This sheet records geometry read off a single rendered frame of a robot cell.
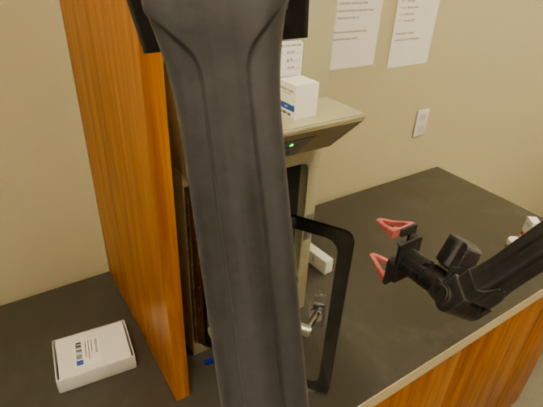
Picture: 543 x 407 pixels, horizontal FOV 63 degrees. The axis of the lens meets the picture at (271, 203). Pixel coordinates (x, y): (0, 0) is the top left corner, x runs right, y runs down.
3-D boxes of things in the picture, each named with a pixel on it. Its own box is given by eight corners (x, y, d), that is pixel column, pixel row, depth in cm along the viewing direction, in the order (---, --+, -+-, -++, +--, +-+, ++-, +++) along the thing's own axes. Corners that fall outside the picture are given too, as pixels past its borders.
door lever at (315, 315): (274, 305, 84) (275, 295, 82) (322, 321, 80) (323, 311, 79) (262, 324, 79) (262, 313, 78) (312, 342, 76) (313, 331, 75)
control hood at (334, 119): (180, 175, 79) (176, 121, 74) (322, 142, 95) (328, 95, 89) (209, 204, 71) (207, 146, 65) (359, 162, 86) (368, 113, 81)
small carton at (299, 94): (277, 111, 80) (279, 78, 77) (299, 107, 82) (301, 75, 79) (293, 120, 76) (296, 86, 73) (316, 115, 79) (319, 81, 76)
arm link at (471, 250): (440, 308, 79) (476, 320, 82) (474, 253, 77) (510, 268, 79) (409, 275, 90) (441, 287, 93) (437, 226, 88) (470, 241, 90)
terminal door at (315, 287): (199, 341, 100) (191, 186, 80) (328, 395, 90) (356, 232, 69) (198, 343, 100) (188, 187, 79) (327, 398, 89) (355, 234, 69)
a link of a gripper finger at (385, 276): (385, 232, 103) (416, 253, 97) (380, 257, 107) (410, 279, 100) (364, 241, 100) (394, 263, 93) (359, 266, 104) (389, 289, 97)
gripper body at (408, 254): (416, 232, 95) (444, 249, 90) (406, 269, 100) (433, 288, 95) (395, 241, 92) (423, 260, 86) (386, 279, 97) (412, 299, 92)
